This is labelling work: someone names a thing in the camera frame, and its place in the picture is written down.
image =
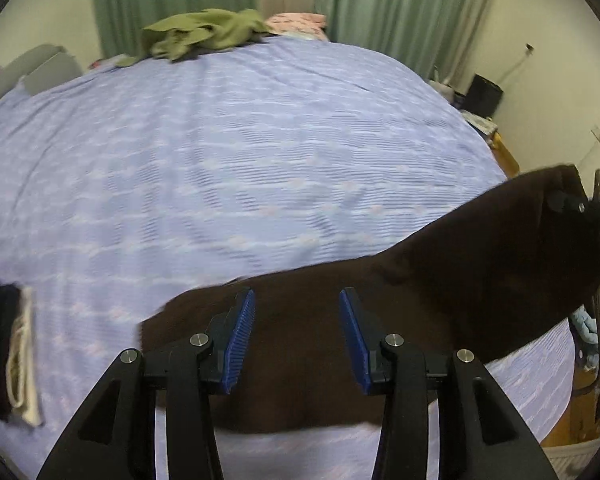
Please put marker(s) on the purple striped floral bedspread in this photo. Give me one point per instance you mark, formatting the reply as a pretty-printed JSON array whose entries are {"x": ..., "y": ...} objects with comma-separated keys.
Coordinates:
[{"x": 127, "y": 186}]

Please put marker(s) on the grey upholstered headboard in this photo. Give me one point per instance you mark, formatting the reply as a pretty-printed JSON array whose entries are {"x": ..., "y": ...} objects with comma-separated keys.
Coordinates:
[{"x": 40, "y": 69}]

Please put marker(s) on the olive green crumpled garment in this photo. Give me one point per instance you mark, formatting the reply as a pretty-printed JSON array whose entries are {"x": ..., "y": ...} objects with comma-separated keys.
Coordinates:
[{"x": 185, "y": 35}]

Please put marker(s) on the beige folded garment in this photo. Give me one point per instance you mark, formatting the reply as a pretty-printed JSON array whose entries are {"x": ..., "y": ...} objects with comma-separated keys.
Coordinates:
[{"x": 22, "y": 393}]

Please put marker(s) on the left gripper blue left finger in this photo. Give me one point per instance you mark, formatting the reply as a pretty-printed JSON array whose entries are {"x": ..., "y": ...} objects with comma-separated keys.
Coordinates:
[{"x": 229, "y": 333}]

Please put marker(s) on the pink patterned pillow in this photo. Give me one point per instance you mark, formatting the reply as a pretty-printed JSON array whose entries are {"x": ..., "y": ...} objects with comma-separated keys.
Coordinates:
[{"x": 310, "y": 26}]

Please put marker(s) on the green curtain right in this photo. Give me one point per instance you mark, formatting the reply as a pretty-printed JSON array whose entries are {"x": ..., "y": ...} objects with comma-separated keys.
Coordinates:
[{"x": 431, "y": 37}]

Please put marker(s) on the light blue cloth on chair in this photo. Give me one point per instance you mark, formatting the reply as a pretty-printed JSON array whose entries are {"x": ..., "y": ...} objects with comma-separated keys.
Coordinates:
[{"x": 585, "y": 326}]

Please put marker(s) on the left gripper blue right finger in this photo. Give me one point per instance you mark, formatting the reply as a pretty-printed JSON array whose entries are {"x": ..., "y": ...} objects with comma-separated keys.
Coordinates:
[{"x": 371, "y": 361}]

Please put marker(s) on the dark brown fleece pants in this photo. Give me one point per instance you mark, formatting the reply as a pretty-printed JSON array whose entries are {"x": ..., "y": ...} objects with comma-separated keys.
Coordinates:
[{"x": 490, "y": 276}]

